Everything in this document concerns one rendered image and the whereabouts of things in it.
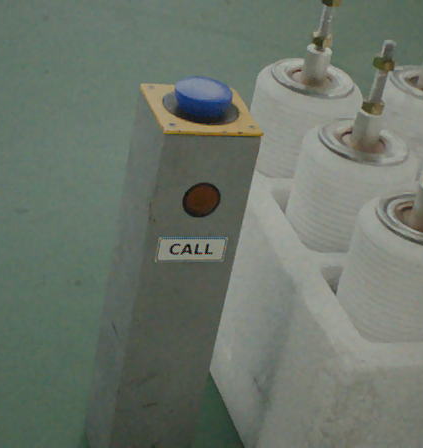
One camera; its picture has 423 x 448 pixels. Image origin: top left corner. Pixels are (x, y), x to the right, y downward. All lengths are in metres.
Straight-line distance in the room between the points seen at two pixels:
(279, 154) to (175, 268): 0.24
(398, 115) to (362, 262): 0.25
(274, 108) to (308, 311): 0.23
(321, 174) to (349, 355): 0.17
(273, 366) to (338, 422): 0.11
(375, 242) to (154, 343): 0.18
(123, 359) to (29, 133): 0.60
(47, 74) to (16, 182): 0.30
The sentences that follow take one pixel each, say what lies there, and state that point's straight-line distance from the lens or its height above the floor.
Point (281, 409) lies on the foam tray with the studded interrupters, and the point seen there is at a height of 0.08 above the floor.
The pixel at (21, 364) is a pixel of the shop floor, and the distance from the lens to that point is 1.08.
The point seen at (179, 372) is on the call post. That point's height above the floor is 0.11.
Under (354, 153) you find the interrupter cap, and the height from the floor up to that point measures 0.25.
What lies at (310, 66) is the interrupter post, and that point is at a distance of 1.07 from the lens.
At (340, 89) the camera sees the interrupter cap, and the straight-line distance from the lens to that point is 1.07.
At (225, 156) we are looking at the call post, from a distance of 0.81.
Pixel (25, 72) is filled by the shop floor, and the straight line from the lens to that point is 1.61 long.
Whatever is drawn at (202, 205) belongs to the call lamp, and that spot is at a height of 0.26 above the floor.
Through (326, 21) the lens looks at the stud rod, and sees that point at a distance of 1.06.
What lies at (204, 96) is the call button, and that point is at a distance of 0.81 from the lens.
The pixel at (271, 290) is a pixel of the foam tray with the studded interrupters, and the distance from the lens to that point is 0.96.
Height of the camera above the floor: 0.66
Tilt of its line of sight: 30 degrees down
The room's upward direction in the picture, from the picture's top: 12 degrees clockwise
